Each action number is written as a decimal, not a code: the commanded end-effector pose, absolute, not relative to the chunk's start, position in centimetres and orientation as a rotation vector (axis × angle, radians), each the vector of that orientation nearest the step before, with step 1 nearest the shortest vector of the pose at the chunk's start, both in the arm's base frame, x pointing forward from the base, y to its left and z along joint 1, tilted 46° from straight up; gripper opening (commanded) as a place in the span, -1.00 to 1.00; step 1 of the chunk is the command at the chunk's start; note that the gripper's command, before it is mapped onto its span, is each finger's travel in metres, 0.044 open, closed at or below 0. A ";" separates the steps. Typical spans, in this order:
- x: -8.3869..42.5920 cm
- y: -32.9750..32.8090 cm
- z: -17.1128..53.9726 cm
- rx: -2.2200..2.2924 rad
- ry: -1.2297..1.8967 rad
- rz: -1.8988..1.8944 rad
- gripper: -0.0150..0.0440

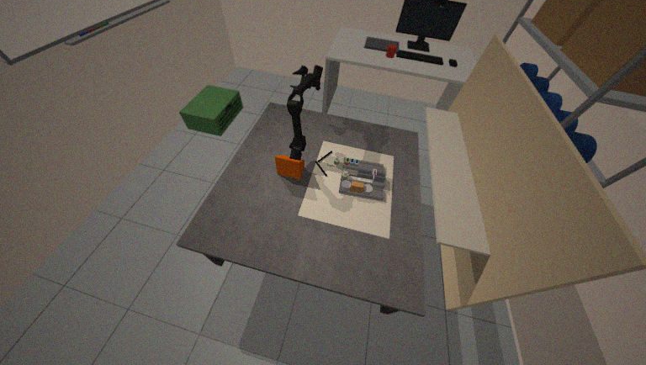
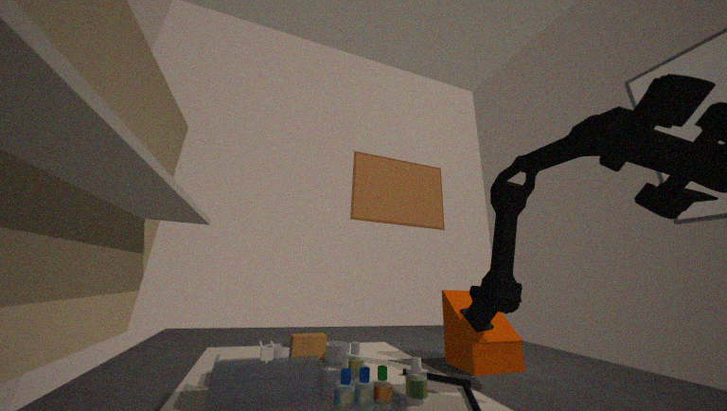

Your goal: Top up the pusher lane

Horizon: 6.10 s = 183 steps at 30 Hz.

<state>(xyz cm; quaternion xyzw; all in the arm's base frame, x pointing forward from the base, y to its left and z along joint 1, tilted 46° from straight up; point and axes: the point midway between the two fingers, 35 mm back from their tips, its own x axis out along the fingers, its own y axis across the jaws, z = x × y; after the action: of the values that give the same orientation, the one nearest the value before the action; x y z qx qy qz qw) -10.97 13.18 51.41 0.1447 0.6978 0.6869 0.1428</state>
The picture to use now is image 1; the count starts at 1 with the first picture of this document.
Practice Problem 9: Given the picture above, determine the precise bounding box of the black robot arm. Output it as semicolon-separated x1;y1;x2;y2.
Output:
287;66;323;160

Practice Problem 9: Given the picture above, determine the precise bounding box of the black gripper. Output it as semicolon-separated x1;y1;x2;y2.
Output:
289;66;308;87

